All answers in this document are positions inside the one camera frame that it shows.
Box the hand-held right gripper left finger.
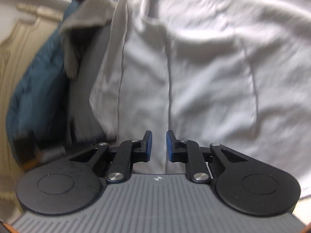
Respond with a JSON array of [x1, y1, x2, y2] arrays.
[[69, 130, 153, 183]]

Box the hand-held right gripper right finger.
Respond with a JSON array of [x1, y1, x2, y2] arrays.
[[166, 130, 248, 183]]

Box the white shirt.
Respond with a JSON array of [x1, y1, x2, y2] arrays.
[[89, 0, 311, 199]]

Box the blue quilt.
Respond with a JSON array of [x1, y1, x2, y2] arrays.
[[6, 0, 73, 151]]

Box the grey-green cloth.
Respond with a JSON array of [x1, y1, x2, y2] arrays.
[[59, 0, 119, 78]]

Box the cream carved headboard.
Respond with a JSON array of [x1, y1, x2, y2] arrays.
[[0, 2, 64, 199]]

